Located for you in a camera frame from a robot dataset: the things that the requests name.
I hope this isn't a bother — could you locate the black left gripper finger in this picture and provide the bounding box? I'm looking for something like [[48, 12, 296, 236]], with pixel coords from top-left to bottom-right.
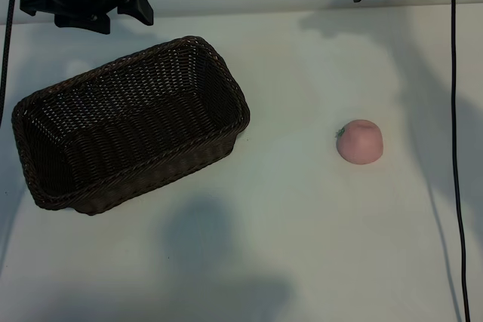
[[54, 11, 112, 33], [117, 0, 155, 26]]

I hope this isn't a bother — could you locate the dark brown wicker basket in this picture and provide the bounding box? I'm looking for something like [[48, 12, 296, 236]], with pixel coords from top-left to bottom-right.
[[10, 35, 251, 216]]

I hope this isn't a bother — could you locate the pink peach with green leaf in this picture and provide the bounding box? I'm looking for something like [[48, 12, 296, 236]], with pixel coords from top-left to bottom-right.
[[334, 118, 384, 166]]

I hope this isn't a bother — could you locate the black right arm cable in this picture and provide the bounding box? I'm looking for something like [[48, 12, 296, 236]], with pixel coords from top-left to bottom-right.
[[448, 0, 472, 322]]

